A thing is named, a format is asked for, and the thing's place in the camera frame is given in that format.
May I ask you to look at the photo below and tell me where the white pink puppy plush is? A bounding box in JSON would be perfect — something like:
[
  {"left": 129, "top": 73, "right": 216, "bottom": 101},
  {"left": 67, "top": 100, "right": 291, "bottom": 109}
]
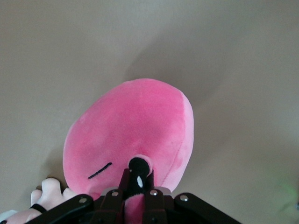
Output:
[{"left": 0, "top": 177, "right": 78, "bottom": 224}]

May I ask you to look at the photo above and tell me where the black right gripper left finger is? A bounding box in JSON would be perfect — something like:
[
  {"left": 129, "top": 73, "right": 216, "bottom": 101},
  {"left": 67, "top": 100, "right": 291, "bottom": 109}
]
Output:
[{"left": 24, "top": 168, "right": 132, "bottom": 224}]

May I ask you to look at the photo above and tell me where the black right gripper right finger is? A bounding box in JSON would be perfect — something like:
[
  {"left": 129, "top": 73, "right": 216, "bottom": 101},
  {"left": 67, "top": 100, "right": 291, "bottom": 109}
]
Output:
[{"left": 142, "top": 172, "right": 242, "bottom": 224}]

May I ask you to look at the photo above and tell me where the pink blob plush toy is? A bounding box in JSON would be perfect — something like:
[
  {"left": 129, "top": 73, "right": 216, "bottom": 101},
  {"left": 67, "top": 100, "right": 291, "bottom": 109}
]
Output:
[{"left": 63, "top": 79, "right": 195, "bottom": 224}]

